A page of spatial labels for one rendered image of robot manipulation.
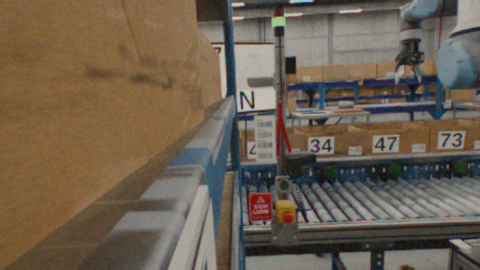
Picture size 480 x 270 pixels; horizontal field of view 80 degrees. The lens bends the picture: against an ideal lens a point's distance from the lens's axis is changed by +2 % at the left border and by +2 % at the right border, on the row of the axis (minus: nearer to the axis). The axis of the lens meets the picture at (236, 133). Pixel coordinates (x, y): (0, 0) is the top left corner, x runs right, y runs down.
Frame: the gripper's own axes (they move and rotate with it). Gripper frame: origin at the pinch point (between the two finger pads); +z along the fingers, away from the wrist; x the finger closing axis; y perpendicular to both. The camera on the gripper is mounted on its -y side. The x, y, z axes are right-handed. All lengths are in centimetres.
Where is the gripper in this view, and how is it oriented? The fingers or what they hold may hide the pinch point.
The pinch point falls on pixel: (407, 82)
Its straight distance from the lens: 170.1
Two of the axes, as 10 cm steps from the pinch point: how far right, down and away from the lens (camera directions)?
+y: 0.3, 1.1, -9.9
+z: 0.5, 9.9, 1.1
